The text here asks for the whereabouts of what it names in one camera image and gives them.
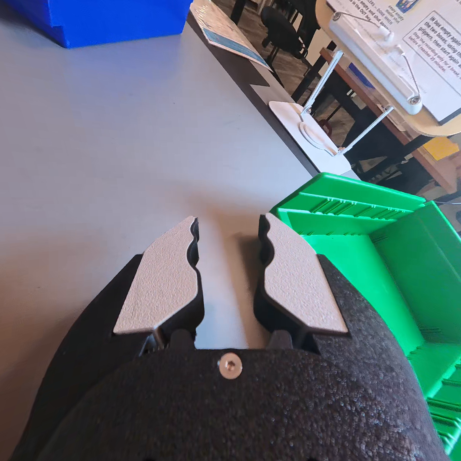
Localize green plastic bin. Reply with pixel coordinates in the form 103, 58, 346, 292
269, 172, 461, 455

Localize blue and white leaflet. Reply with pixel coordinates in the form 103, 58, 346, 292
190, 0, 271, 69

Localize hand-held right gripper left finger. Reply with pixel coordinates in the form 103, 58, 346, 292
113, 216, 205, 350

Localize round wooden table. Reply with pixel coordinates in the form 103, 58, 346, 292
315, 0, 461, 137

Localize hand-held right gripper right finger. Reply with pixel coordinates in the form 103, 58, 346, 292
254, 212, 349, 351

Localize white document stand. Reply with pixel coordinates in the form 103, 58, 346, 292
268, 10, 424, 174

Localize printed instruction sheet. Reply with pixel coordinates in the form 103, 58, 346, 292
326, 0, 461, 126

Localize black office chair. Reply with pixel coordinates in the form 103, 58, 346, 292
260, 0, 317, 69

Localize yellow paper sheet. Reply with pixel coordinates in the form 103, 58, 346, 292
422, 136, 460, 161

